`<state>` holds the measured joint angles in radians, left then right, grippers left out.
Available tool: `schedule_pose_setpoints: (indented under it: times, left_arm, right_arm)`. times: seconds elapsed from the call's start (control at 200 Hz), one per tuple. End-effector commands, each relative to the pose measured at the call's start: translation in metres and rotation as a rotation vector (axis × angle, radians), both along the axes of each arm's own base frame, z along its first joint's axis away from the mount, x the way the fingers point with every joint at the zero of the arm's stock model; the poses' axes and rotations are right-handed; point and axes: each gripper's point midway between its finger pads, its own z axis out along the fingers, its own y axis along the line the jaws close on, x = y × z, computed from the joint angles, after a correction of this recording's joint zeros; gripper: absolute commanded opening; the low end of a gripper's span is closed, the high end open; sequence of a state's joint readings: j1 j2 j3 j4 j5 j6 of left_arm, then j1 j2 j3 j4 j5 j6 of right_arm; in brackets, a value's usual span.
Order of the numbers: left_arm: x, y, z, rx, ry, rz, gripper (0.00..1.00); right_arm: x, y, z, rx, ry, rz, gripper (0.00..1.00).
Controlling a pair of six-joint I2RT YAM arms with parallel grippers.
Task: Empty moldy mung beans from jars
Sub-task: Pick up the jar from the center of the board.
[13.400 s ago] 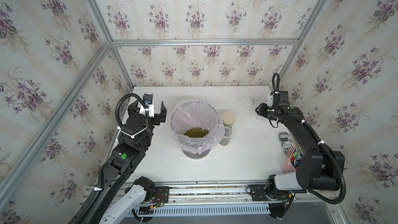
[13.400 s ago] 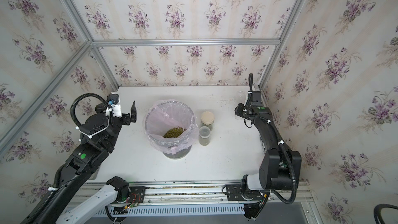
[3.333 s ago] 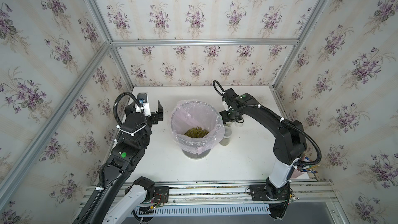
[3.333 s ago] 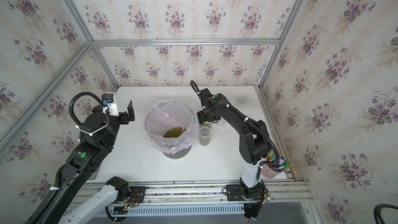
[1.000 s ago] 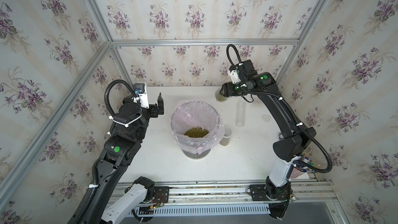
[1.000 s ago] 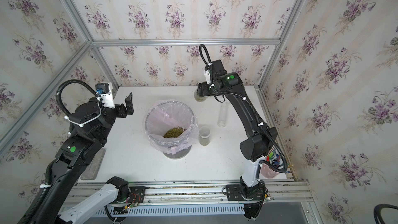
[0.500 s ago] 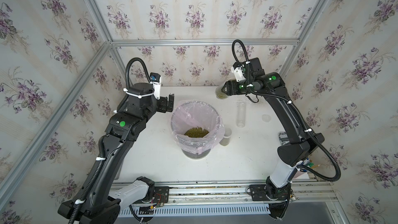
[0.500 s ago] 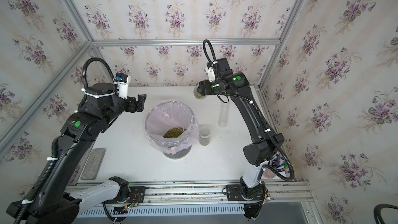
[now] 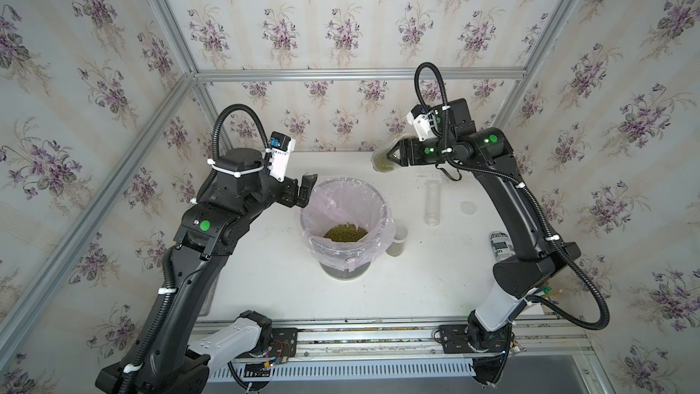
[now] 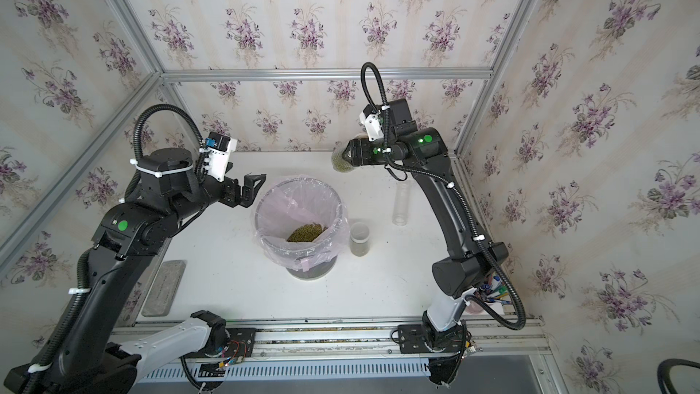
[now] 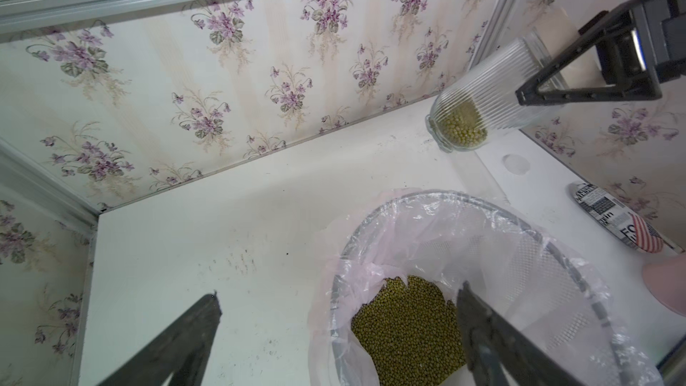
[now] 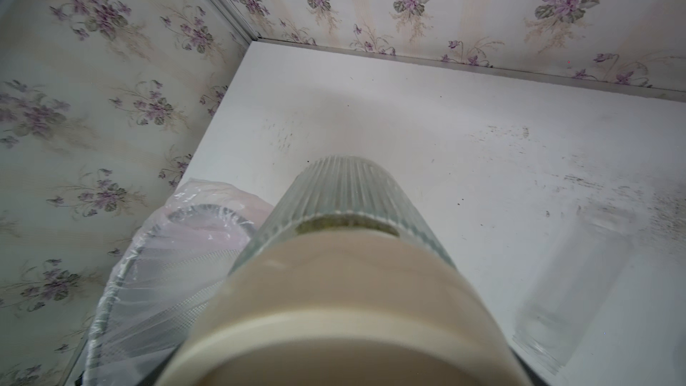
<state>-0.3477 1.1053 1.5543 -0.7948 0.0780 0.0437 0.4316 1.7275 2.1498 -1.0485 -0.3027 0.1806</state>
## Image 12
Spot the jar with beige lid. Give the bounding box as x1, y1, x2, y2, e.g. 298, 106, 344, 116
158, 155, 530, 385

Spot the clear jar with mung beans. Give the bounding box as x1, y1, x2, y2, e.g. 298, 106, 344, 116
513, 203, 638, 375

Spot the mesh bin with plastic bag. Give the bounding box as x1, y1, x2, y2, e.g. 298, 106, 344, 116
83, 180, 273, 385

